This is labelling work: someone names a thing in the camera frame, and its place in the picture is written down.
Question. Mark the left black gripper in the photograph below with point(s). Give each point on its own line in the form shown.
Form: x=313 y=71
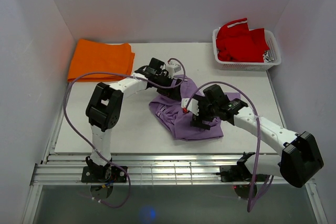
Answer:
x=174 y=92

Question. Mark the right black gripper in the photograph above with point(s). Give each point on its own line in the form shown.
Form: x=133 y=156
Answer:
x=197 y=121

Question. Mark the purple trousers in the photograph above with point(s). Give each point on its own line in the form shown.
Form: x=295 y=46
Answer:
x=169 y=112

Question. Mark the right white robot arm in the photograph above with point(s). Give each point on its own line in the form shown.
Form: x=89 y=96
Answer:
x=298 y=157

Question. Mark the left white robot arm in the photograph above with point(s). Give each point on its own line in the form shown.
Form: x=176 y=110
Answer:
x=103 y=110

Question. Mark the folded orange trousers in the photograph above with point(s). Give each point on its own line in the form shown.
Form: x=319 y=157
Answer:
x=107 y=61

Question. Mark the red trousers in basket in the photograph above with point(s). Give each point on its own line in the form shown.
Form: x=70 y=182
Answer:
x=235 y=42

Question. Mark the white plastic basket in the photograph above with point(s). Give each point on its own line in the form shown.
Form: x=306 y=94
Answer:
x=274 y=54

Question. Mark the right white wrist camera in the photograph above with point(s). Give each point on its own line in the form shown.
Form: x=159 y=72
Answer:
x=190 y=105

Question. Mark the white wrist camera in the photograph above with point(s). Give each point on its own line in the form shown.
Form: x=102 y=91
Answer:
x=190 y=105
x=172 y=69

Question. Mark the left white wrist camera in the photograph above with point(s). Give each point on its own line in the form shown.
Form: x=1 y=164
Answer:
x=172 y=69

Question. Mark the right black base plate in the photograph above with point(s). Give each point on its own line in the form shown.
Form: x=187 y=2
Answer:
x=234 y=173

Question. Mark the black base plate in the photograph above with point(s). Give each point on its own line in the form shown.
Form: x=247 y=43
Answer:
x=119 y=175
x=234 y=173

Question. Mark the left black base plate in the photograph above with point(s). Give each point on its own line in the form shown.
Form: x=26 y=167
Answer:
x=119 y=175

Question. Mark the aluminium rail frame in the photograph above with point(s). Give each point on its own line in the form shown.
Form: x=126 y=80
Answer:
x=142 y=144

